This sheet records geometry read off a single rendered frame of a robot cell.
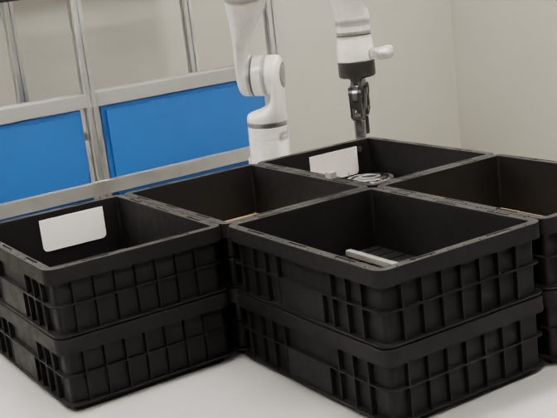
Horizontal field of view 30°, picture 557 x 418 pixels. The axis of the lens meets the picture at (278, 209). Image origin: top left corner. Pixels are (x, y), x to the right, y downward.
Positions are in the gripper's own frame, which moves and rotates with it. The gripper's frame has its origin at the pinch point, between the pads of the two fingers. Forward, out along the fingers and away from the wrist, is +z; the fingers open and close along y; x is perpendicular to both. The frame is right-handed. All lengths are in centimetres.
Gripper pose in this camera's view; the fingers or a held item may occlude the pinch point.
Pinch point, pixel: (362, 128)
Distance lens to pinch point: 215.0
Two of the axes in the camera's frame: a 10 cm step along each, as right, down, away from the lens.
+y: -2.0, 2.5, -9.5
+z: 1.1, 9.7, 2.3
